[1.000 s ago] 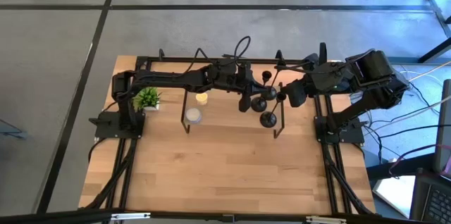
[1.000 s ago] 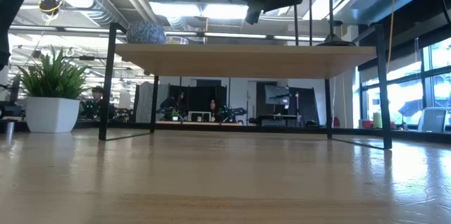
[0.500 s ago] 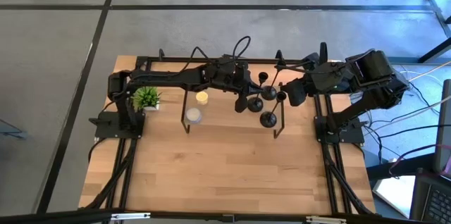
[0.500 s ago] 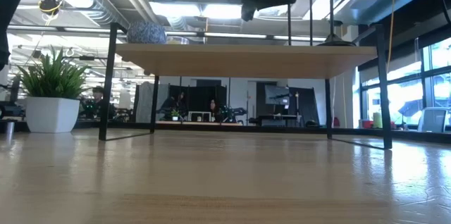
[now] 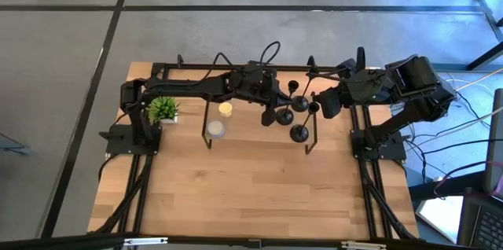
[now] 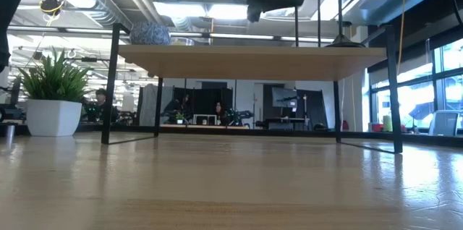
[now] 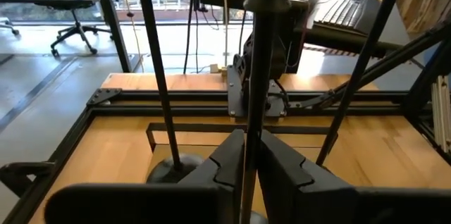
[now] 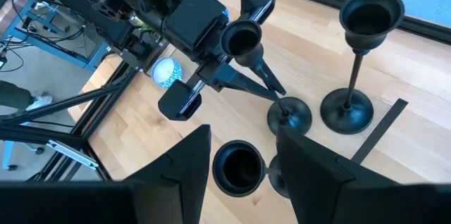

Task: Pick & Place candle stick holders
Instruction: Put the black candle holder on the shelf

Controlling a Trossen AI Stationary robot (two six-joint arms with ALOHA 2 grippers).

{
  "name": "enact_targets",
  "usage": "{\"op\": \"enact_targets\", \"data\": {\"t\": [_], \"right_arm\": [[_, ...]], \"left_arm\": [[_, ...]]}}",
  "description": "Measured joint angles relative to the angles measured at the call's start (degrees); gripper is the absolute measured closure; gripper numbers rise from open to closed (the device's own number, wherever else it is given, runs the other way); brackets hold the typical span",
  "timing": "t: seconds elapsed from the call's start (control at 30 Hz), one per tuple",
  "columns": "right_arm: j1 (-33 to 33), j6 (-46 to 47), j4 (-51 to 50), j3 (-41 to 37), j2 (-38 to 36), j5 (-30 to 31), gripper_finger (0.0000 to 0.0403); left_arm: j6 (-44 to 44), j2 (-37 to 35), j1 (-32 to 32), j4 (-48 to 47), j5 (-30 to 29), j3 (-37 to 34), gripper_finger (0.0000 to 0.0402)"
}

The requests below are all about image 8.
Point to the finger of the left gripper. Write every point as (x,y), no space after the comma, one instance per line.
(273,79)
(229,79)

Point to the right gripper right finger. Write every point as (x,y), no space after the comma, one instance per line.
(310,167)

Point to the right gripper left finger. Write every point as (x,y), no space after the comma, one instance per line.
(190,167)

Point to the black metal candlestick holder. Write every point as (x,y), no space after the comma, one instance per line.
(239,167)
(347,113)
(243,41)

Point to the white tealight candle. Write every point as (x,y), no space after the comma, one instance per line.
(165,72)

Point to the wooden shelf with black legs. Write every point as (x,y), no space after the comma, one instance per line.
(243,125)

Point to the office chair base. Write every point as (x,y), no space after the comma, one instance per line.
(8,153)

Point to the person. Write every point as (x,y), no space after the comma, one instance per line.
(17,95)

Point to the silver metal bracket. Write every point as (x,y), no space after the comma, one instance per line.
(72,153)

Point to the blue metal frame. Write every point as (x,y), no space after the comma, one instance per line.
(70,55)

